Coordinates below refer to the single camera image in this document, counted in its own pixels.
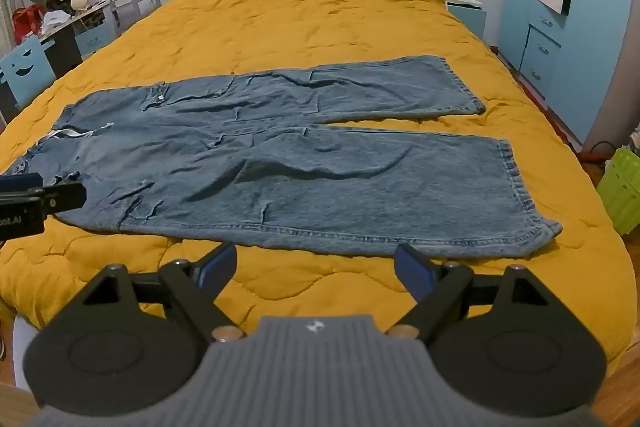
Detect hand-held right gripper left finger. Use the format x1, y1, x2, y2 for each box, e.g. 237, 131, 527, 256
50, 241, 246, 343

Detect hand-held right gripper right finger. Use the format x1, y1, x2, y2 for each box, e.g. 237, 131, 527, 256
385, 244, 566, 343

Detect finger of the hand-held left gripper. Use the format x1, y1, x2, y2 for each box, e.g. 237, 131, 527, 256
0, 174, 44, 192
31, 183, 87, 214

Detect blue denim pants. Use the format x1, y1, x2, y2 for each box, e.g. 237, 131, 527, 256
10, 55, 563, 258

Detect blue smiley chair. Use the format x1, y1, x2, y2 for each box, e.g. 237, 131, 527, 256
0, 36, 57, 108

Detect red bag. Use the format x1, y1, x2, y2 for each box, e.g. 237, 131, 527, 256
11, 4, 46, 45

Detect desk with blue drawer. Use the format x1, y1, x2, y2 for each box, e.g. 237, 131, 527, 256
30, 0, 121, 62

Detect white cloth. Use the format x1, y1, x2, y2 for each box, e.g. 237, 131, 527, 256
40, 11, 71, 35

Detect green plastic basket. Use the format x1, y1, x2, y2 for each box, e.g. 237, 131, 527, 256
596, 147, 640, 235

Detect yellow quilted blanket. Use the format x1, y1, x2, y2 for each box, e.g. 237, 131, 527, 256
0, 0, 636, 373

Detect blue nightstand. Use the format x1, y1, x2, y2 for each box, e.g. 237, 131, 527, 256
445, 0, 488, 40

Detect blue wardrobe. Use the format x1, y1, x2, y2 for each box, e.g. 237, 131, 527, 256
495, 0, 640, 148

